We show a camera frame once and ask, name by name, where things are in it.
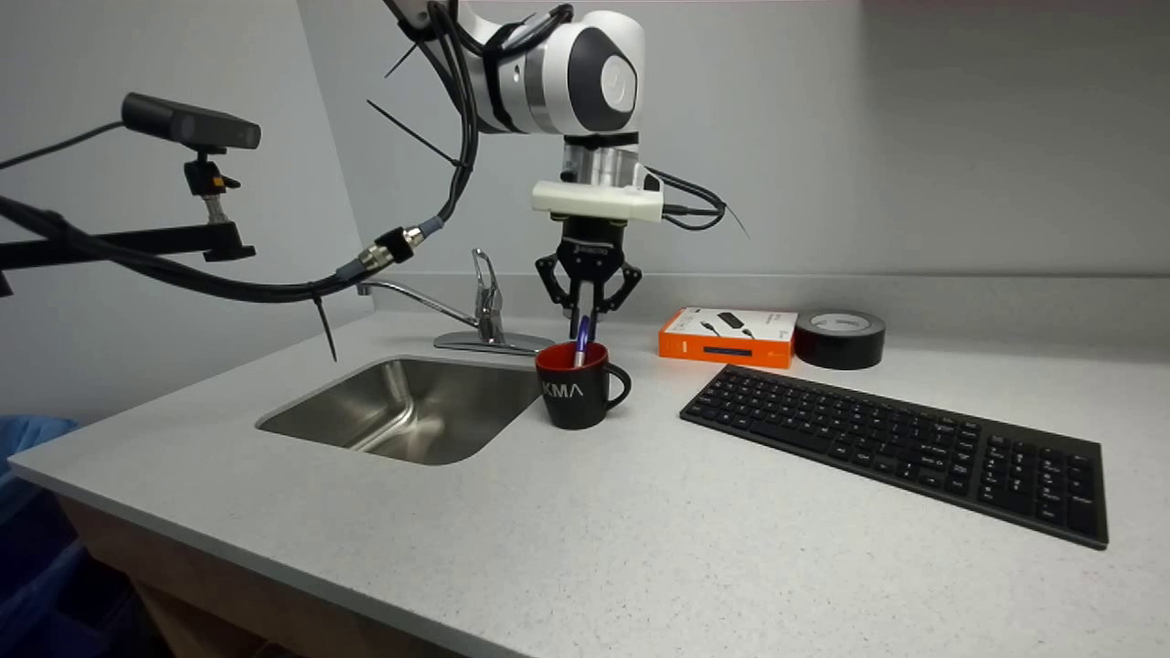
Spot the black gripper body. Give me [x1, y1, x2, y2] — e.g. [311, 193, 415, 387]
[554, 215, 630, 282]

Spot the purple pen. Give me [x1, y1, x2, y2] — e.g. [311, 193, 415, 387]
[572, 312, 599, 369]

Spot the dark red-lined mug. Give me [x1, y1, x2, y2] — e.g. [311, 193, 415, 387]
[534, 341, 638, 431]

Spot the wooden counter base cabinet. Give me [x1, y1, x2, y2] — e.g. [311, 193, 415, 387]
[56, 492, 462, 658]

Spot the chrome faucet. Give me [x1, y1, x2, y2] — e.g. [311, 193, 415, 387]
[356, 243, 557, 357]

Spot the orange and white box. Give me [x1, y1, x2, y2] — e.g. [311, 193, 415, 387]
[654, 303, 801, 374]

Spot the stainless steel sink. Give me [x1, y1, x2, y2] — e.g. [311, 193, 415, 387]
[257, 349, 546, 469]

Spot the black tape roll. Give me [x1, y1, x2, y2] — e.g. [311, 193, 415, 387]
[790, 307, 889, 374]

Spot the black computer keyboard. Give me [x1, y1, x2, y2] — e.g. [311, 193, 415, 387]
[677, 362, 1113, 556]

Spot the blue fabric object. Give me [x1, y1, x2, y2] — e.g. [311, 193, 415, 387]
[0, 414, 168, 658]

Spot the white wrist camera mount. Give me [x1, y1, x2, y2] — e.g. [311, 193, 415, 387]
[530, 175, 669, 226]

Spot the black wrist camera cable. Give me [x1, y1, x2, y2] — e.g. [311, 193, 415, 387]
[641, 164, 750, 238]

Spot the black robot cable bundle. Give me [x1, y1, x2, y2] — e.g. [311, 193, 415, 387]
[0, 0, 490, 364]

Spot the black exterior camera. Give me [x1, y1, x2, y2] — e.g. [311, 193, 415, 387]
[117, 86, 264, 152]

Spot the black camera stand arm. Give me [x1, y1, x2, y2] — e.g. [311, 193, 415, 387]
[0, 146, 259, 298]

